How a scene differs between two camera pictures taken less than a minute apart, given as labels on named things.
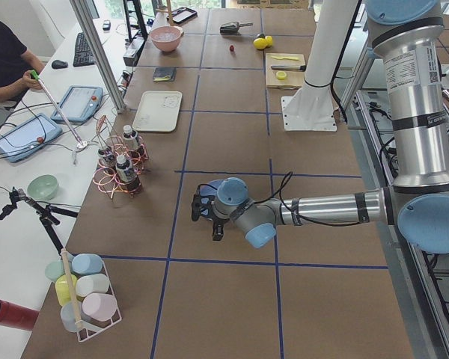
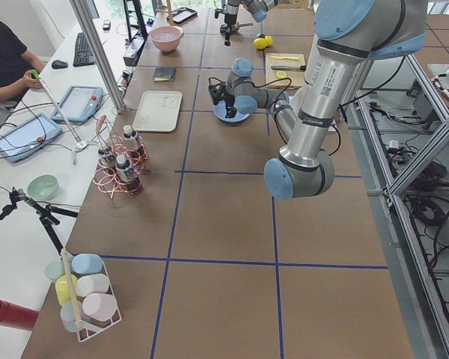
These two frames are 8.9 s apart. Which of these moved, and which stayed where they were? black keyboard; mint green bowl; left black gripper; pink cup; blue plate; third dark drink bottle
Moved: blue plate; left black gripper
Stayed: third dark drink bottle; black keyboard; pink cup; mint green bowl
